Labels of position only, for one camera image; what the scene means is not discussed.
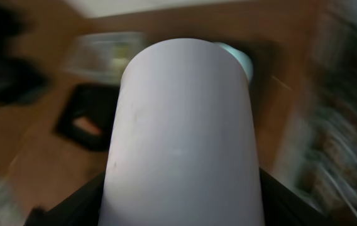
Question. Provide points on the light blue bowl with rice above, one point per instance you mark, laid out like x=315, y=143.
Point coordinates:
x=244, y=60

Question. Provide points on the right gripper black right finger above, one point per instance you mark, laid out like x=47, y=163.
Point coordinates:
x=284, y=208

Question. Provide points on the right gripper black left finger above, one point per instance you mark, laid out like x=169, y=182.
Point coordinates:
x=79, y=209

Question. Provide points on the orange carrot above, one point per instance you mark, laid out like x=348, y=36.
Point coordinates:
x=86, y=125

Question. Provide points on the dark brown serving tray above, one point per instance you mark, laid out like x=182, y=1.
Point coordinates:
x=265, y=93

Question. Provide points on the clear plastic waste bin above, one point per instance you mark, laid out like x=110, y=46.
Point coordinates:
x=103, y=57

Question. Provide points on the pink plastic cup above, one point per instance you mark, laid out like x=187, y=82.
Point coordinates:
x=183, y=149

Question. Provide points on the grey dishwasher rack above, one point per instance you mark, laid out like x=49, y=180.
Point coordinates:
x=318, y=160

